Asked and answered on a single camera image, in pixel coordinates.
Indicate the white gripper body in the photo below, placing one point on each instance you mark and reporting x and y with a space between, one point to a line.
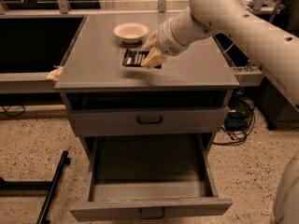
166 41

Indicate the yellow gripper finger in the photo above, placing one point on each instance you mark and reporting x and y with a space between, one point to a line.
154 58
151 42

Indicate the grey drawer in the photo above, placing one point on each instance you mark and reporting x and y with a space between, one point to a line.
116 122
169 171

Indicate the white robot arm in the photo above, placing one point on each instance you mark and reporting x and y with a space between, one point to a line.
273 49

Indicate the grey drawer cabinet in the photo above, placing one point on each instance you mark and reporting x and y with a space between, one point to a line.
95 79

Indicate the grey top drawer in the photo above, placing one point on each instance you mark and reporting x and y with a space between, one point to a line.
116 122

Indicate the white bowl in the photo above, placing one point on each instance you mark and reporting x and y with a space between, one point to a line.
131 32

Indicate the yellow tape wad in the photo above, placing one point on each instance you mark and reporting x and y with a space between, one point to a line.
55 74

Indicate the blue box on floor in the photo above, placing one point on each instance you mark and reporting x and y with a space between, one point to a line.
235 122

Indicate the thin metal rod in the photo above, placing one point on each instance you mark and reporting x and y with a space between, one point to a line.
275 11

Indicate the dark cabinet right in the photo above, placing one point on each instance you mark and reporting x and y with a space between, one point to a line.
274 105

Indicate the black metal floor stand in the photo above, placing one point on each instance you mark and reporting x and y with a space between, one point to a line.
37 188

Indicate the black top drawer handle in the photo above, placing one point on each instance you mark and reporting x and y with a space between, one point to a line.
151 121

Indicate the black drawer handle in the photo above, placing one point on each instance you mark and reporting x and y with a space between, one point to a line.
151 213
151 121

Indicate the grey metal bracket right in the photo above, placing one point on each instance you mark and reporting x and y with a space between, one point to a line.
248 77

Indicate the grey back frame beam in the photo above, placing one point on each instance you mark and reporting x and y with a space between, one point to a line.
33 13

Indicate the grey metal rail left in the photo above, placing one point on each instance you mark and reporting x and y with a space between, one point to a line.
18 83

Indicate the black middle drawer handle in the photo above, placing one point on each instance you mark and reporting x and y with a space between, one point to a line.
151 213

